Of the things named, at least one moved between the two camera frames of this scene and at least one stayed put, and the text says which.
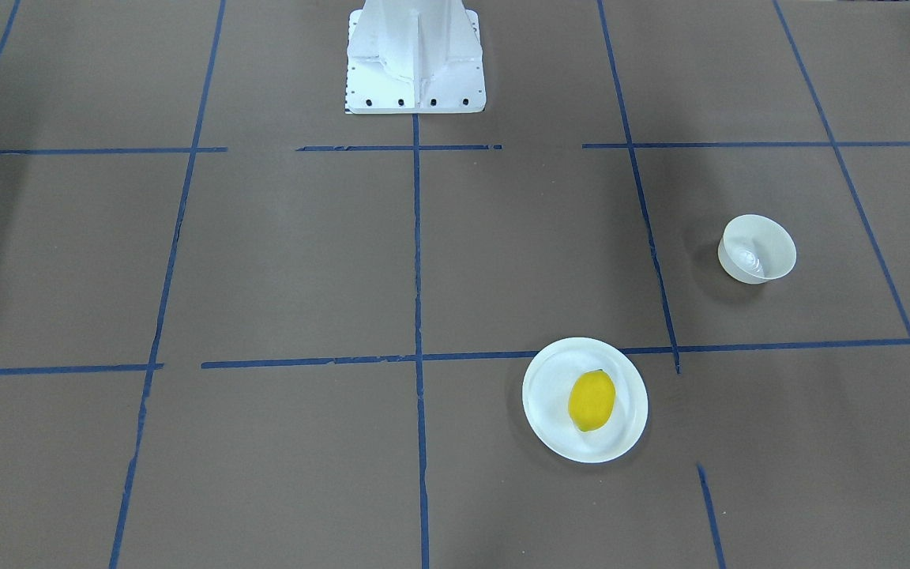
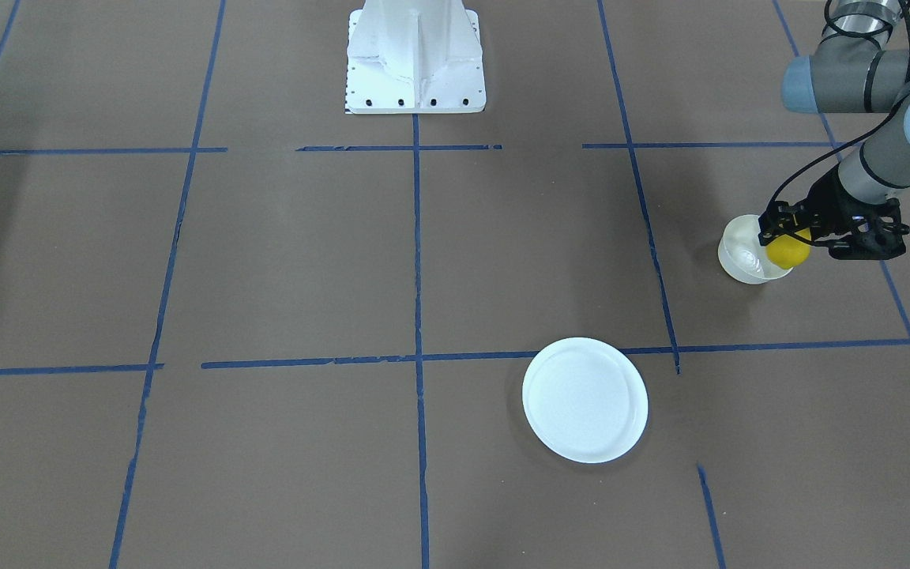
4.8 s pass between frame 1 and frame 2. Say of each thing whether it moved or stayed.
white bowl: stayed
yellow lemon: moved
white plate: stayed
